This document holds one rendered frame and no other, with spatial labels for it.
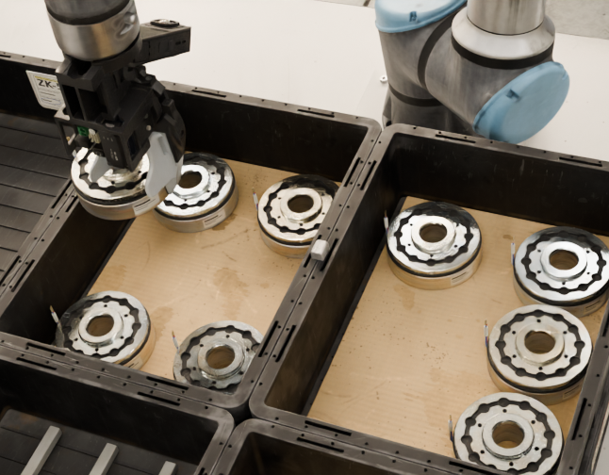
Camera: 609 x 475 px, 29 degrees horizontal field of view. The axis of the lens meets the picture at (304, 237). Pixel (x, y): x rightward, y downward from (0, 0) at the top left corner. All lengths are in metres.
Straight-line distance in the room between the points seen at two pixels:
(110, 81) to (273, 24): 0.81
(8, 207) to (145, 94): 0.44
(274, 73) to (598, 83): 0.46
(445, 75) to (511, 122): 0.10
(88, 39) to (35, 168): 0.52
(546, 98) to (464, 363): 0.33
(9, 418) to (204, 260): 0.28
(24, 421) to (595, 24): 1.96
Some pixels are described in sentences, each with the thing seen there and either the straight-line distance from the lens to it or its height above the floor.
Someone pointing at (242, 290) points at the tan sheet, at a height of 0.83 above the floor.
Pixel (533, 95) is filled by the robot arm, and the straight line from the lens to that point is 1.35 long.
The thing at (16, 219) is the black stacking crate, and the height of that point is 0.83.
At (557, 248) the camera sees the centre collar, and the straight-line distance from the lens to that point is 1.27.
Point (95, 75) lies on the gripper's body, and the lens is 1.04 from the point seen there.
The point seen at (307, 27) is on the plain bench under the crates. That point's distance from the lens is 1.83.
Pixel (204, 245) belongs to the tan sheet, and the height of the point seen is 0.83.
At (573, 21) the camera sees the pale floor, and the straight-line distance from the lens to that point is 2.92.
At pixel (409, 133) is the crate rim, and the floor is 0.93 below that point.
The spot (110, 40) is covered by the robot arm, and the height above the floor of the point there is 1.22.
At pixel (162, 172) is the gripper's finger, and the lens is 1.16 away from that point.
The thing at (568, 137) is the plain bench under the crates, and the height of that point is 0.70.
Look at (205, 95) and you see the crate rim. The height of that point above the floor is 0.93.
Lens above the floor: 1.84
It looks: 48 degrees down
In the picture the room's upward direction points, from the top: 11 degrees counter-clockwise
